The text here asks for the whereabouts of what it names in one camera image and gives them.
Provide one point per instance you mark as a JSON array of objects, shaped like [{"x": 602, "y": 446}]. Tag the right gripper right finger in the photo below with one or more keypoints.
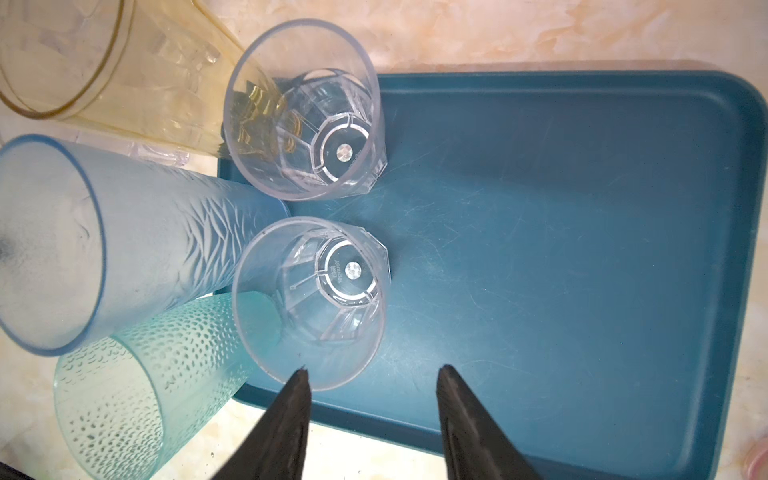
[{"x": 474, "y": 445}]

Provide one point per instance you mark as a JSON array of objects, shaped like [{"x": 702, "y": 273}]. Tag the tall blue frosted cup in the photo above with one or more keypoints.
[{"x": 93, "y": 242}]

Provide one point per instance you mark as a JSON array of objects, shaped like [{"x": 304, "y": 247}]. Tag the yellow transparent cup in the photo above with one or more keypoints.
[{"x": 152, "y": 71}]

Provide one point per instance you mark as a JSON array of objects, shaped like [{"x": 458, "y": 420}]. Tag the green textured plastic cup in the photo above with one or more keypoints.
[{"x": 126, "y": 404}]

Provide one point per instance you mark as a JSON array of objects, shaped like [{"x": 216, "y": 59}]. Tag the clear glass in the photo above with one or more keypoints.
[
  {"x": 303, "y": 116},
  {"x": 311, "y": 294}
]

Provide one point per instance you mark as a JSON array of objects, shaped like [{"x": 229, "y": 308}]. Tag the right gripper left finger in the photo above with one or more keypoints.
[{"x": 276, "y": 447}]

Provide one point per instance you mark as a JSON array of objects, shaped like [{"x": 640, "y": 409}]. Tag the pink transparent cup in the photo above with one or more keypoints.
[{"x": 755, "y": 463}]

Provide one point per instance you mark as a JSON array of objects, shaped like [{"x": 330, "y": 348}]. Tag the teal plastic tray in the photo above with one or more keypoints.
[{"x": 578, "y": 245}]

